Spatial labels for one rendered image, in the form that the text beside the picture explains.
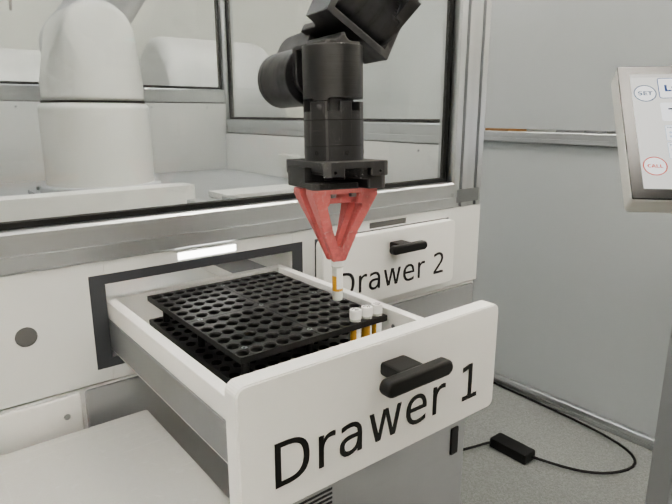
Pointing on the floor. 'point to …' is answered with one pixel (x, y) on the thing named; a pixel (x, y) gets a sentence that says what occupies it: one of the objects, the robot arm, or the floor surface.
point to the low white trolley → (108, 468)
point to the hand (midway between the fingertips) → (336, 251)
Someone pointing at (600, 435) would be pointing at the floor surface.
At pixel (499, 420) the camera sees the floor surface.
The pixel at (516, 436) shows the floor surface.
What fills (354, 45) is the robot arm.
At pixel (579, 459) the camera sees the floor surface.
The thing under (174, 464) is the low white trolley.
